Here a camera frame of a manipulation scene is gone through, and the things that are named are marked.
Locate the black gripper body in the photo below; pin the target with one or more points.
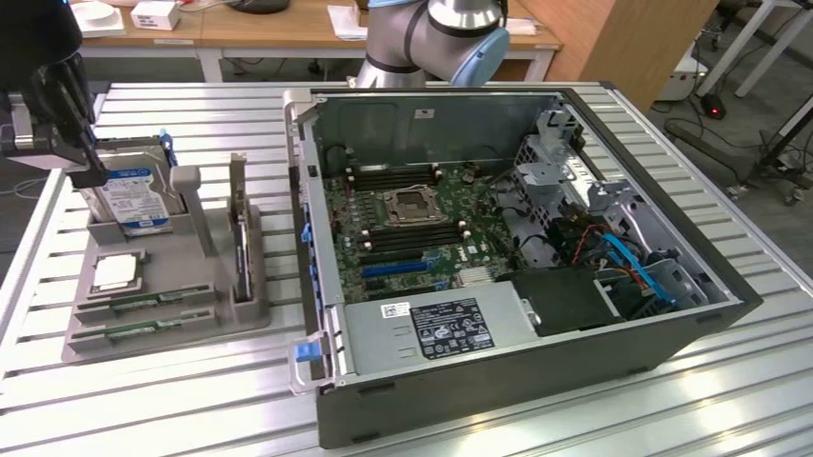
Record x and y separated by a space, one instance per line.
32 33

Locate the hard disk with blue caddy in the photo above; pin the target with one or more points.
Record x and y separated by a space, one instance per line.
136 204

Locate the green RAM stick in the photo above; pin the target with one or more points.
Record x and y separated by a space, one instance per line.
164 297
152 327

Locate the grey power supply unit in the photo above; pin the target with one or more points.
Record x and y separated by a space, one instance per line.
380 343

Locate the white labelled box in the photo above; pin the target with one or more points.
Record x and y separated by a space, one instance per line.
155 16

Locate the silver finned heat sink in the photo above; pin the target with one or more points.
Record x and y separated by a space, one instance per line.
479 277

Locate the grey metal disk bay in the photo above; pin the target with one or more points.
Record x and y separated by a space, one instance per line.
689 285

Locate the green motherboard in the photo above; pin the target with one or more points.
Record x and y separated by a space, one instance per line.
488 243

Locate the silver CPU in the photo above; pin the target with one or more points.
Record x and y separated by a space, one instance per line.
117 273

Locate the grey metal drive cage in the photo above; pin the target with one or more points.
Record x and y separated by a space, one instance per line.
546 190

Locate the black case lock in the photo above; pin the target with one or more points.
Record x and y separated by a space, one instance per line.
311 171

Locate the grey parts rack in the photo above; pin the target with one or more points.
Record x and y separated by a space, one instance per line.
171 271

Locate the long black expansion slot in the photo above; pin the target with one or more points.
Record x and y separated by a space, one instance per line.
390 257
410 288

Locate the graphics card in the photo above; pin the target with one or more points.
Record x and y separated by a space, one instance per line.
240 238

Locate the black plastic shroud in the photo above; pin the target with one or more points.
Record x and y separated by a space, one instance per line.
558 300

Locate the short black expansion slot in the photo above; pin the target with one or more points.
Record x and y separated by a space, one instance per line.
374 285

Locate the RAM slot white latches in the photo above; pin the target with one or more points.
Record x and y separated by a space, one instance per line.
418 242
414 231
400 167
396 177

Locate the blue expansion slot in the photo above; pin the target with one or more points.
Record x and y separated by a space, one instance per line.
394 269

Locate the blue card clip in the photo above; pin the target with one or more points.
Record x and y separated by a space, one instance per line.
312 274

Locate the white table frame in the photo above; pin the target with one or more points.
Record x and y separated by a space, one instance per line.
735 52

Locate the wooden cabinet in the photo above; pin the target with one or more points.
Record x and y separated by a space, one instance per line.
647 43

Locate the black power adaptor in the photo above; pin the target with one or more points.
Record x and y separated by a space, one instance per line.
713 107

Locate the white floor device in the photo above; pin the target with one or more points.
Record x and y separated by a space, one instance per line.
682 85

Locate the white paper stack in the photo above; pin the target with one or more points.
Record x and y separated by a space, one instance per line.
346 24

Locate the metal CPU socket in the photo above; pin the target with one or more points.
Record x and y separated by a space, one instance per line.
410 204

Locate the black round object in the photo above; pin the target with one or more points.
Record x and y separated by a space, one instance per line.
260 5

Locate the blue case latch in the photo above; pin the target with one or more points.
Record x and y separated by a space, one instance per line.
303 233
304 352

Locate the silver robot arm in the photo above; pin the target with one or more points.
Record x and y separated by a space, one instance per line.
406 28

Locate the black open PC case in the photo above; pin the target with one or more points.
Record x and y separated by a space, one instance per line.
507 381

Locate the white round-topped device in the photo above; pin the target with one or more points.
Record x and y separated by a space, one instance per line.
104 19

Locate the black wheeled stand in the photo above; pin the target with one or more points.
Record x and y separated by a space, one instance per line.
783 173

